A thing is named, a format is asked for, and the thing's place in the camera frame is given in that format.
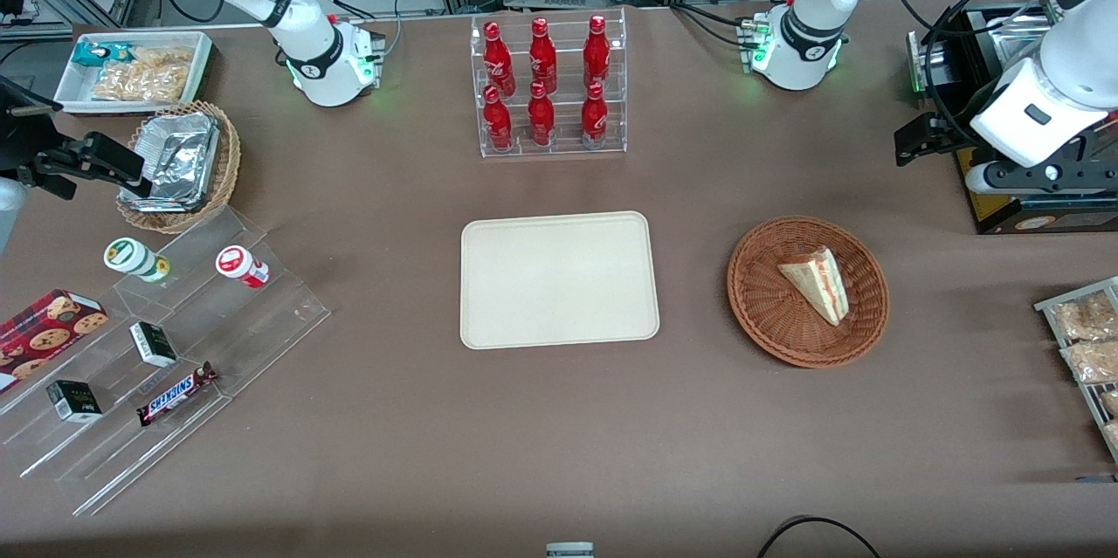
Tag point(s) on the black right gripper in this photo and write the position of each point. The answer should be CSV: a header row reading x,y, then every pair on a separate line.
x,y
19,143

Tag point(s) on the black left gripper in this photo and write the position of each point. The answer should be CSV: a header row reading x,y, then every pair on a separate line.
x,y
945,134

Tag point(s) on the triangular sandwich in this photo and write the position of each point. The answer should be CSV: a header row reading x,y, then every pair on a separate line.
x,y
817,283

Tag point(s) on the white rectangular snack tray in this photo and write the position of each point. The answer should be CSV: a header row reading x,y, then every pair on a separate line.
x,y
74,86

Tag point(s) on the light tan wicker basket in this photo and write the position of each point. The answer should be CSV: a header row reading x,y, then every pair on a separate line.
x,y
229,156

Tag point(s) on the brown wicker basket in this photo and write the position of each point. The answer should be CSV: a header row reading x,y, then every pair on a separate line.
x,y
777,331

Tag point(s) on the beige plastic tray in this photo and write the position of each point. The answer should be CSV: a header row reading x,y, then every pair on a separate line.
x,y
559,278

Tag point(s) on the silver device with green light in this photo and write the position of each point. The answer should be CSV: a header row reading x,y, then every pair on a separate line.
x,y
928,60

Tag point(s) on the green lid white cup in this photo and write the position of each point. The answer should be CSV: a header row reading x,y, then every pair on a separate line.
x,y
127,255

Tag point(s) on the aluminium foil container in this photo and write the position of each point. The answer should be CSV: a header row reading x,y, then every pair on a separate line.
x,y
179,156

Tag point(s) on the clear bag of crackers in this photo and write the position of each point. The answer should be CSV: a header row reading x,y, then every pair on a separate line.
x,y
140,85
170,56

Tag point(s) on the teal snack packet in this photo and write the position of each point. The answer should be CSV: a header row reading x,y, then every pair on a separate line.
x,y
92,53

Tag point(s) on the steel warmer pan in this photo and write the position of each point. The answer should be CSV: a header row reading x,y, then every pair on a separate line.
x,y
1022,34

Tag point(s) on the red plaid cookie box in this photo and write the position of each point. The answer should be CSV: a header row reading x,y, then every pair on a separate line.
x,y
44,335

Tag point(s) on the black food warmer cabinet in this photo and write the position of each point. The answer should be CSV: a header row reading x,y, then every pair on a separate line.
x,y
1074,213

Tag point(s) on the red lid white cup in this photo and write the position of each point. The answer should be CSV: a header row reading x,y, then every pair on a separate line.
x,y
236,263

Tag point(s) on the small black carton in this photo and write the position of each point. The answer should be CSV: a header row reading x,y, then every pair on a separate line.
x,y
154,345
74,402

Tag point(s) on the clear acrylic stepped display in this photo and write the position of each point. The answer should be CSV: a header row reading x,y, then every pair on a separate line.
x,y
262,322

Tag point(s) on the Snickers chocolate bar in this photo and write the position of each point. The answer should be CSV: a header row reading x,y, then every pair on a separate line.
x,y
173,395

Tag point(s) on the clear bag of nut snacks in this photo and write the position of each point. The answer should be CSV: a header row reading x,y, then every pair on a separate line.
x,y
1113,436
1092,361
1111,402
1083,318

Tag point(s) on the red cola bottle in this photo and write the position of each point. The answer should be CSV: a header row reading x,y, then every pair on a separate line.
x,y
596,56
498,60
541,120
498,123
542,58
594,120

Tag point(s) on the clear acrylic bottle rack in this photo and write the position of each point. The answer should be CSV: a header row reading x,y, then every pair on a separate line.
x,y
563,148

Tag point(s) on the small grey box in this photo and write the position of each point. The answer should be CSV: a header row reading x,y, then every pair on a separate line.
x,y
569,550

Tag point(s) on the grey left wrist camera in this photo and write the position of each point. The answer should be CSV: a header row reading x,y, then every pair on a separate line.
x,y
980,178

